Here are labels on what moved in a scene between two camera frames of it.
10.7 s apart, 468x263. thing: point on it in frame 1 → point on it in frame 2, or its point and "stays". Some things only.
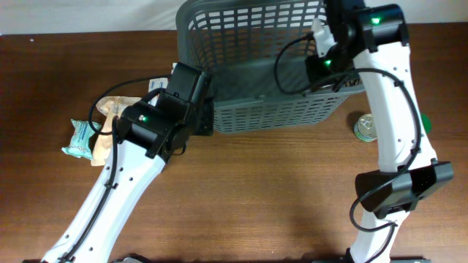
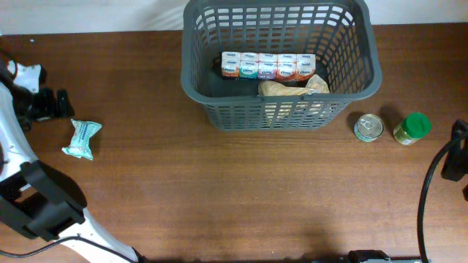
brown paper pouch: (110, 107) → (316, 85)
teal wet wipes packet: (80, 146) stays
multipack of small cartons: (154, 83) → (267, 66)
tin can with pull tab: (365, 128) stays
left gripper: (208, 117) → (51, 104)
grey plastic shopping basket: (235, 44) stays
